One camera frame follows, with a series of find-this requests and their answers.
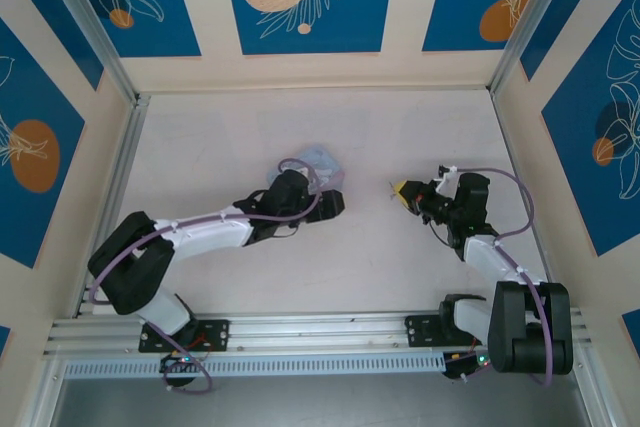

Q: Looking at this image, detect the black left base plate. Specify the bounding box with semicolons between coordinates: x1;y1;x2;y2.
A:
138;319;231;354

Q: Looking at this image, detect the red wire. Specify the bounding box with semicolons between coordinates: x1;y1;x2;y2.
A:
174;330;215;353

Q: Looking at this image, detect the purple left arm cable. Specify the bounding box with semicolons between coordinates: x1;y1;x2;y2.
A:
88;157;322;394

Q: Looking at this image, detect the thin black gripper wire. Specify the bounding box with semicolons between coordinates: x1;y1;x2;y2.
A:
249;223;302;244
426;223;455;249

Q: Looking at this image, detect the clear plastic bag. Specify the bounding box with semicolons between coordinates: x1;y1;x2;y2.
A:
266;142;347;194

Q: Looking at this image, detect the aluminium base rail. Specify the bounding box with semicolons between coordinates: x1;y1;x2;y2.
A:
44;309;594;359

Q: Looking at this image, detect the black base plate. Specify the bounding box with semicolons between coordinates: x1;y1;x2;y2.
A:
138;319;231;354
405;314;451;348

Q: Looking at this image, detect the right controller board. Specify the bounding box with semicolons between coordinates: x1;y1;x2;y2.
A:
443;350;495;382

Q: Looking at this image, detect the thin black right gripper wire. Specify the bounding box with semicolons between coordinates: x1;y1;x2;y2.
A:
426;223;455;249

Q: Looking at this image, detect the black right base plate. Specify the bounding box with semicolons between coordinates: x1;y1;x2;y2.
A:
405;314;451;348

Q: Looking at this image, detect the aluminium frame post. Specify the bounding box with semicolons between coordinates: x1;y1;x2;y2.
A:
35;0;151;109
488;0;615;98

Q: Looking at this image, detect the controller board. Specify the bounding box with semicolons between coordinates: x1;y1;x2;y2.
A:
443;350;495;382
159;352;202;379

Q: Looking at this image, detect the thin black left gripper wire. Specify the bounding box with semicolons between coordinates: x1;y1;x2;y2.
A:
249;223;302;244

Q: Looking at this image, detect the left controller board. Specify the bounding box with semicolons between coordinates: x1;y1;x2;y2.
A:
159;352;202;379

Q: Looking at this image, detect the grey slotted cable duct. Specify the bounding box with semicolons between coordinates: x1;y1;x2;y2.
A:
62;350;449;380

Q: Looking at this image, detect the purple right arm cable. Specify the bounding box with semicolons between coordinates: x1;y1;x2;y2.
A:
449;166;557;386

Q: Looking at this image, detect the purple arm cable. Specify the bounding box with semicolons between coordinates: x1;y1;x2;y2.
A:
88;157;322;394
449;166;557;386

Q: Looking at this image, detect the aluminium table side rail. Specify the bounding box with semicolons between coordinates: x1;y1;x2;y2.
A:
72;94;151;319

